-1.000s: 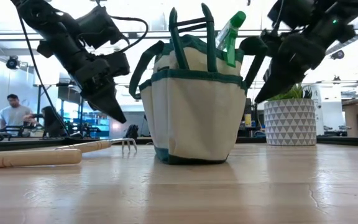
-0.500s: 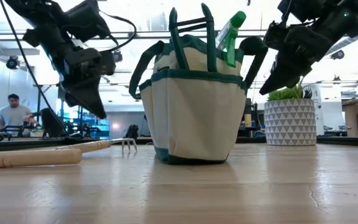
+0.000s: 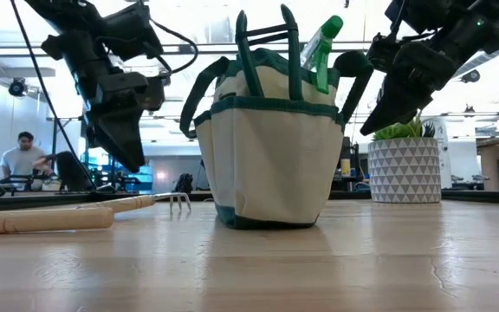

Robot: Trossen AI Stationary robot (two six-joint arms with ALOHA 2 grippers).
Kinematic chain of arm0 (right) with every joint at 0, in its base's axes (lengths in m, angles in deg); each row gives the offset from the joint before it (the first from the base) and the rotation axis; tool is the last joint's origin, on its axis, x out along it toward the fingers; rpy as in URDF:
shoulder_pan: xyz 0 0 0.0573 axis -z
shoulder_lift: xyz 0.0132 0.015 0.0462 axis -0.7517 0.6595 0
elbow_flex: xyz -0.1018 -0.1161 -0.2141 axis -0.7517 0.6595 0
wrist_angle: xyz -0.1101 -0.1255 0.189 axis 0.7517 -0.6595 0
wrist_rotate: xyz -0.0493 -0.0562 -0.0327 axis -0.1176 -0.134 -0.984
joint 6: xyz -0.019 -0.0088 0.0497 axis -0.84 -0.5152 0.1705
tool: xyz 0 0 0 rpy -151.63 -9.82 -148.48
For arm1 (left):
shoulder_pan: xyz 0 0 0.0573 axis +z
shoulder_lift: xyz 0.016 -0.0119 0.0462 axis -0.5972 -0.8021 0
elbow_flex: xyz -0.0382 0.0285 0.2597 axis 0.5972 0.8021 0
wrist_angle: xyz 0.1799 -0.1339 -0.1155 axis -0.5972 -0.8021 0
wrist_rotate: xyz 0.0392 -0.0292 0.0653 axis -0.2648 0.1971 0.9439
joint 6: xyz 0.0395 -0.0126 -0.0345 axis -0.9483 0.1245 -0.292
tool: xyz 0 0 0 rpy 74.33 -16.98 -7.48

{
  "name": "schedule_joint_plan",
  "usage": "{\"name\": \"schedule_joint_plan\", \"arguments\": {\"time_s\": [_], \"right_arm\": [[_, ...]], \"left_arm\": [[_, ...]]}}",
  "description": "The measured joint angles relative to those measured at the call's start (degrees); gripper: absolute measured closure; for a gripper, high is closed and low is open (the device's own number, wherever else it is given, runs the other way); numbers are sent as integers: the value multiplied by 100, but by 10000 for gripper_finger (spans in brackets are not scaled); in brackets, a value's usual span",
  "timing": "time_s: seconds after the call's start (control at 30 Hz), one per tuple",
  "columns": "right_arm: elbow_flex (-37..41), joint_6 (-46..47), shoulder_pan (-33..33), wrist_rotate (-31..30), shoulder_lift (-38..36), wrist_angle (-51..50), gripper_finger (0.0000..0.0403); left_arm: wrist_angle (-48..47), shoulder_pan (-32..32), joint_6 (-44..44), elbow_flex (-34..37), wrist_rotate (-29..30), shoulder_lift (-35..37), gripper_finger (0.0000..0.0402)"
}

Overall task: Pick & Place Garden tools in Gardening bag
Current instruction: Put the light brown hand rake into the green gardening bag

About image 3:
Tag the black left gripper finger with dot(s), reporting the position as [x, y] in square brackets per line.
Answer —
[119, 138]

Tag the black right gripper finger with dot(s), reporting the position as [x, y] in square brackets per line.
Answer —
[399, 102]

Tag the green white spray bottle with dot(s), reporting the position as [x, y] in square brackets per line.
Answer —
[319, 56]

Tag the cream green-trimmed gardening bag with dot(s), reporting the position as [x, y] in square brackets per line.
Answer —
[275, 164]

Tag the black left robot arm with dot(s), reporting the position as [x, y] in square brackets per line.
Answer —
[85, 17]

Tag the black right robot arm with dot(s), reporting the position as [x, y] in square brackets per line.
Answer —
[462, 21]

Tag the person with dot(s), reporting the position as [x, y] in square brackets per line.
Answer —
[69, 169]
[22, 160]

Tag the white pillar with signs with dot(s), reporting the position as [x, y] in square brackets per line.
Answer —
[443, 151]

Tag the succulent in triangle-patterned pot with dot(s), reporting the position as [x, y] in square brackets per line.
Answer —
[405, 169]

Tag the black backpack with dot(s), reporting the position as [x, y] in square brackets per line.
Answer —
[183, 184]

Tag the yellow bottle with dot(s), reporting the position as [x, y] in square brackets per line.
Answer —
[345, 168]

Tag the black ceiling camera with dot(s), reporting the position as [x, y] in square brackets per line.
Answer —
[17, 87]
[470, 76]

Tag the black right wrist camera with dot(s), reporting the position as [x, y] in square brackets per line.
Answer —
[386, 52]

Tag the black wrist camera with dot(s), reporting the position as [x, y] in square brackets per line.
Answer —
[132, 91]
[386, 52]

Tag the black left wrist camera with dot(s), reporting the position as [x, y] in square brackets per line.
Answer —
[132, 91]

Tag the black aluminium table frame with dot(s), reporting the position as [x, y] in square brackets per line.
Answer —
[24, 201]

